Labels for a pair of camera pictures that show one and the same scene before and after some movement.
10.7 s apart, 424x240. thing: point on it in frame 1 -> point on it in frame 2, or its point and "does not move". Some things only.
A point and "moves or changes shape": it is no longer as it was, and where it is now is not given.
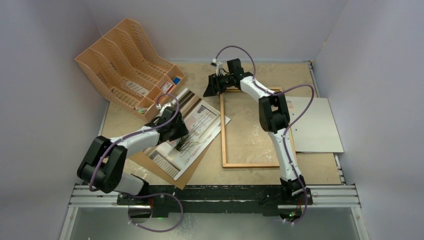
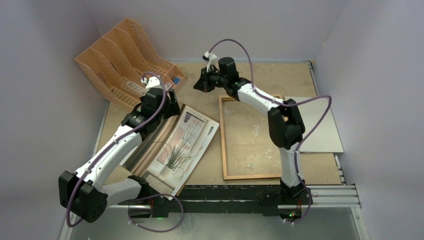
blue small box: (176, 80) does not move
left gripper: (181, 130) -> (172, 108)
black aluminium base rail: (271, 200) does not move
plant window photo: (203, 122) moves or changes shape
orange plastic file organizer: (124, 67) does not move
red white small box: (166, 87) does not move
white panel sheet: (315, 131) does not move
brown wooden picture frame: (225, 165) -> (239, 176)
